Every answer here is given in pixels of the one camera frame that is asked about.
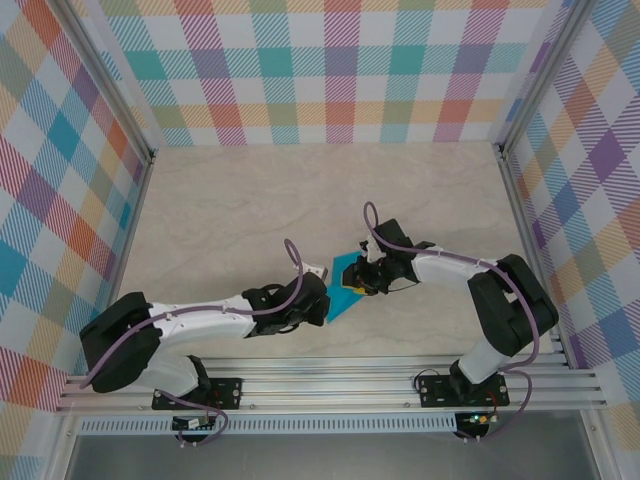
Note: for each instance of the blue paper sheet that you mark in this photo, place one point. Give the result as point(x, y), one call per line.
point(345, 300)

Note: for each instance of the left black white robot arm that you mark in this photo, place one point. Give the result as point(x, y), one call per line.
point(120, 350)

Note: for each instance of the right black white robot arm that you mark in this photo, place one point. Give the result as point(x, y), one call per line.
point(510, 305)

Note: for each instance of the grey metal shelf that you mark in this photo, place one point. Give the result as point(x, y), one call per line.
point(325, 457)

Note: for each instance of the small black circuit board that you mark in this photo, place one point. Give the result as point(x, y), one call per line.
point(192, 424)

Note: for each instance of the circuit board with green light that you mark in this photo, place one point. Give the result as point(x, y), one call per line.
point(477, 419)

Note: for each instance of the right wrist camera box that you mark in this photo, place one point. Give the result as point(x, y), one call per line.
point(371, 252)

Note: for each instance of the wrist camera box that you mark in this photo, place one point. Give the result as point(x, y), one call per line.
point(315, 272)
point(371, 252)

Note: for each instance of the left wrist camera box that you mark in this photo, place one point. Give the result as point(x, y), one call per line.
point(315, 272)

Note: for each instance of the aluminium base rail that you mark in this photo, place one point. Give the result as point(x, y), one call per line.
point(325, 385)

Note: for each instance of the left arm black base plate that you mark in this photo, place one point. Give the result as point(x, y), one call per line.
point(230, 392)

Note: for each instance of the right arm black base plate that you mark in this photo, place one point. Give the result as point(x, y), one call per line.
point(432, 392)

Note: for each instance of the aluminium table side rail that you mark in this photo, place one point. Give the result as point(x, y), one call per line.
point(525, 225)
point(125, 250)

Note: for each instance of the aluminium frame post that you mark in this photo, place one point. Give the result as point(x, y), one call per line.
point(107, 75)
point(540, 75)

